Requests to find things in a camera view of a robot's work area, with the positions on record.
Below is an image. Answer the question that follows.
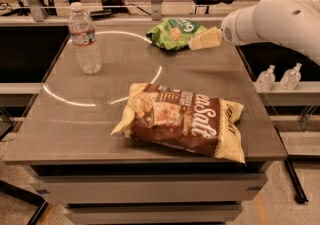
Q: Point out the left sanitizer pump bottle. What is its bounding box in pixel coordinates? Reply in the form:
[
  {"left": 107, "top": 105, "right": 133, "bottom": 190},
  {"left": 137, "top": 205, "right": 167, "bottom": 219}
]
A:
[{"left": 256, "top": 65, "right": 275, "bottom": 92}]

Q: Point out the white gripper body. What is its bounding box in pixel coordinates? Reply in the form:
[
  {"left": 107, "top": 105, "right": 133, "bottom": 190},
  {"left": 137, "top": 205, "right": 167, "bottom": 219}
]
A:
[{"left": 221, "top": 6, "right": 263, "bottom": 46}]

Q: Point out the clear plastic water bottle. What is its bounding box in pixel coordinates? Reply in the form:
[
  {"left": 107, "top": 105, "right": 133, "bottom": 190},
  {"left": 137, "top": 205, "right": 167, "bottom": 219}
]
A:
[{"left": 68, "top": 2, "right": 102, "bottom": 74}]

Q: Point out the grey table drawer cabinet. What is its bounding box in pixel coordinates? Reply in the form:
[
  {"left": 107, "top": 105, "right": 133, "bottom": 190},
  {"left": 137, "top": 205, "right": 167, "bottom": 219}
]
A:
[{"left": 31, "top": 173, "right": 267, "bottom": 225}]

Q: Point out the brown sea salt chip bag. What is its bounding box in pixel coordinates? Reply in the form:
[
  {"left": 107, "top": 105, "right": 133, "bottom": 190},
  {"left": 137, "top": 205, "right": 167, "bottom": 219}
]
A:
[{"left": 113, "top": 83, "right": 245, "bottom": 163}]

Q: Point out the sanitizer pump bottle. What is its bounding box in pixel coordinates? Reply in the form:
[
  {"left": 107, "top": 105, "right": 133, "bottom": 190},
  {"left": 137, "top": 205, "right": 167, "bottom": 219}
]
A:
[
  {"left": 280, "top": 63, "right": 302, "bottom": 90},
  {"left": 256, "top": 65, "right": 275, "bottom": 92}
]

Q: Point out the right sanitizer pump bottle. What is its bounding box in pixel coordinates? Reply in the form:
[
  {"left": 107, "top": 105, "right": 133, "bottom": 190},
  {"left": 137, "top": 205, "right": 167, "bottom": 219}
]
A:
[{"left": 280, "top": 63, "right": 302, "bottom": 90}]

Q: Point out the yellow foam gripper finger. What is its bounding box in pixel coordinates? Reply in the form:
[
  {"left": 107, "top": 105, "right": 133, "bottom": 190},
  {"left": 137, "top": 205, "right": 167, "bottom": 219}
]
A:
[{"left": 188, "top": 27, "right": 222, "bottom": 50}]

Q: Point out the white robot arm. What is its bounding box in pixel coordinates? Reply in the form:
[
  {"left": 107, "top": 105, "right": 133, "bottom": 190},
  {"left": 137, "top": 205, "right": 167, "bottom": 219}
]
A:
[{"left": 188, "top": 0, "right": 320, "bottom": 65}]

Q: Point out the green rice chip bag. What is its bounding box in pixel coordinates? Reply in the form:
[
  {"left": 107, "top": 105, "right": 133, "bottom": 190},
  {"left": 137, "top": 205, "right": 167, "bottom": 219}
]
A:
[{"left": 146, "top": 19, "right": 207, "bottom": 51}]

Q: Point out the black device on rail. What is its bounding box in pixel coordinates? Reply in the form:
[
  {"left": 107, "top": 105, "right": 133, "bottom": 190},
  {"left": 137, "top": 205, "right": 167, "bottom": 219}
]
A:
[{"left": 90, "top": 9, "right": 112, "bottom": 20}]

